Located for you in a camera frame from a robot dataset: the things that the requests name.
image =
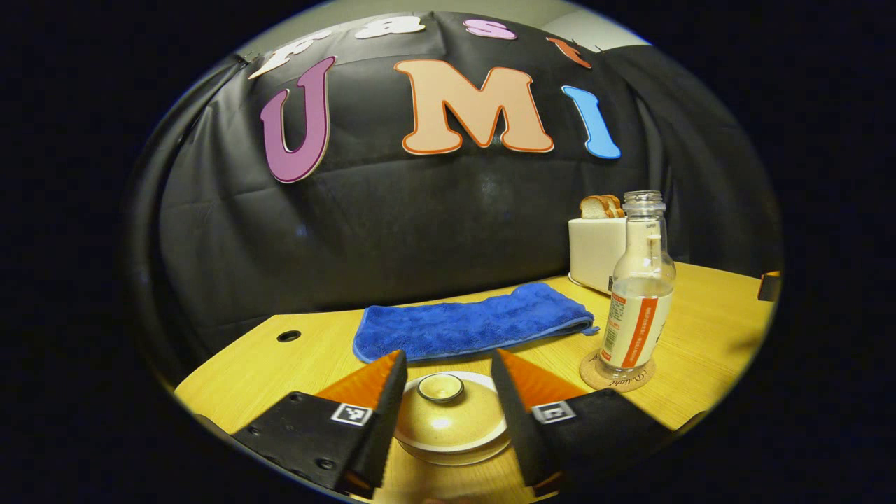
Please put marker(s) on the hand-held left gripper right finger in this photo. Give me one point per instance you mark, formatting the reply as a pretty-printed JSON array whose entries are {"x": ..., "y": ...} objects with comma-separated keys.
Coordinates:
[{"x": 518, "y": 427}]

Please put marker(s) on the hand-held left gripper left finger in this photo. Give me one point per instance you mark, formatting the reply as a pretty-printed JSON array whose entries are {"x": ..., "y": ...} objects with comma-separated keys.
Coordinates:
[{"x": 383, "y": 434}]

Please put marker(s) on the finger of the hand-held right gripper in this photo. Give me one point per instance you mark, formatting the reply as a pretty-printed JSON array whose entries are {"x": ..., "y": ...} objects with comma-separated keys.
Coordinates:
[{"x": 770, "y": 287}]

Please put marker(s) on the cream teacup lid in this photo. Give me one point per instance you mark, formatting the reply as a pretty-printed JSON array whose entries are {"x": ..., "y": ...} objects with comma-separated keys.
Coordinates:
[{"x": 448, "y": 420}]

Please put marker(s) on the cream teacup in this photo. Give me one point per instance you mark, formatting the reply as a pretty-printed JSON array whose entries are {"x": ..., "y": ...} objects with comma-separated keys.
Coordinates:
[{"x": 455, "y": 457}]

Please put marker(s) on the round cork coaster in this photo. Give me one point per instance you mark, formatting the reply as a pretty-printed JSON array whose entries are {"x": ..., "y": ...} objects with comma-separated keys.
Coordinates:
[{"x": 595, "y": 381}]

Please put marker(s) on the clear water bottle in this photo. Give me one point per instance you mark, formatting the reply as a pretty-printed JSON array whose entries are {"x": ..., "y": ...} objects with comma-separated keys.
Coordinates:
[{"x": 637, "y": 315}]

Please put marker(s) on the blue towel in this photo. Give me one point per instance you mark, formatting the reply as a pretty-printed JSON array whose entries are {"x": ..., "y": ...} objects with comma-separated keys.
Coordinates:
[{"x": 469, "y": 325}]

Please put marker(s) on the bread slice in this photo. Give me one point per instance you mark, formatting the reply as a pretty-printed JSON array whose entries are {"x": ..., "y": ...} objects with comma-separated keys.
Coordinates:
[
  {"x": 595, "y": 208},
  {"x": 618, "y": 206}
]

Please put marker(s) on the white toaster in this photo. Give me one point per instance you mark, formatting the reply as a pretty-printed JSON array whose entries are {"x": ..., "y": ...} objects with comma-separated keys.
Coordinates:
[{"x": 595, "y": 252}]

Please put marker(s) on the black backdrop cloth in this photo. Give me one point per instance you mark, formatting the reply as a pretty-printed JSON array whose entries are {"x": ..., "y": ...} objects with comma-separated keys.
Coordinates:
[{"x": 420, "y": 231}]

